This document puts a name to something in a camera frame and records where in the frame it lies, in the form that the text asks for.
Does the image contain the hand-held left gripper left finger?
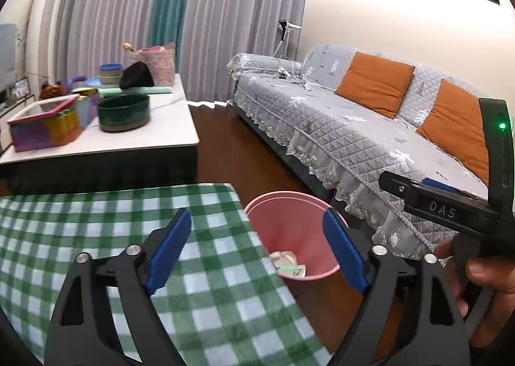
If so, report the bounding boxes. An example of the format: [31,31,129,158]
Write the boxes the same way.
[44,207,192,366]

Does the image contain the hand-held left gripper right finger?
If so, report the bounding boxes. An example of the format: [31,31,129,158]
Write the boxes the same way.
[322,208,472,366]

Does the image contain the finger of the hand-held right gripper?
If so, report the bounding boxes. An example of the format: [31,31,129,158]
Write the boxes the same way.
[378,170,458,200]

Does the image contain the green paper leaflet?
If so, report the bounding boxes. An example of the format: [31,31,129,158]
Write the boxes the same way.
[277,263,307,279]

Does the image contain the pink plastic bin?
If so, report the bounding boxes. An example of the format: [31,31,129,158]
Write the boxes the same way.
[243,190,349,281]

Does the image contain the white paper leaflet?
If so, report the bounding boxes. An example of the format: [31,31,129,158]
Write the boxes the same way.
[269,251,298,268]

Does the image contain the person's right hand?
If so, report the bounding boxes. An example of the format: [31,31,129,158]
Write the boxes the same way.
[435,239,515,347]

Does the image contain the orange cushion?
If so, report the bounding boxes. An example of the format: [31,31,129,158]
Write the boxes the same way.
[417,79,493,185]
[335,52,416,119]

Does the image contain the green checked tablecloth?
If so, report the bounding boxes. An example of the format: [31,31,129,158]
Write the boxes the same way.
[0,183,334,366]

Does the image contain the grey quilted sofa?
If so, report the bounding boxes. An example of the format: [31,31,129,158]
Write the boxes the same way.
[227,43,515,260]

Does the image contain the white coffee table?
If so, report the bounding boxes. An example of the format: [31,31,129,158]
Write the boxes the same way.
[0,74,200,193]

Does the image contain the dark green round tin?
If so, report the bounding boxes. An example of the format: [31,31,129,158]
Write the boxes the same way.
[98,93,151,133]

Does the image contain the mint green cloth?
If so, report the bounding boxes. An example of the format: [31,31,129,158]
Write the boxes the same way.
[98,86,173,96]

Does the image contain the multicoloured storage box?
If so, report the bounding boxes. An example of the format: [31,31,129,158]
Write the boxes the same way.
[7,89,101,153]

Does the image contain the black pouch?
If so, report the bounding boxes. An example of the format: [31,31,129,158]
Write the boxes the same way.
[119,61,155,90]

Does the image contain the stack of pastel bowls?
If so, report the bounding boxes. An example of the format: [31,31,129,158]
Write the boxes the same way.
[98,63,125,87]

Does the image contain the pink quilted basket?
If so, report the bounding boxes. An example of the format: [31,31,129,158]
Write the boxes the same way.
[138,43,176,87]

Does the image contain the brown figurine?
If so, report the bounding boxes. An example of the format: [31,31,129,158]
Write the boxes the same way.
[40,82,68,100]

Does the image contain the white stand with black head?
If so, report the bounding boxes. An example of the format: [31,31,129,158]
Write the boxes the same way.
[274,20,302,58]

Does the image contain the grey curtain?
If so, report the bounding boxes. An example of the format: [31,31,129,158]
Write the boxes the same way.
[177,0,312,105]
[56,0,170,81]

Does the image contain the teal curtain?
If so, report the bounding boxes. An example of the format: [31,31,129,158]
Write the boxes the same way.
[149,0,198,77]

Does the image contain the white standing air conditioner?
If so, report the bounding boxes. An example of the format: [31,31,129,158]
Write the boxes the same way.
[24,0,71,89]

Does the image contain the white charger cables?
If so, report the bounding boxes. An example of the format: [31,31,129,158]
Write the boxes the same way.
[277,58,318,91]

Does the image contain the small photo frame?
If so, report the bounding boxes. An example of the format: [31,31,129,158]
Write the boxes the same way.
[9,78,31,103]

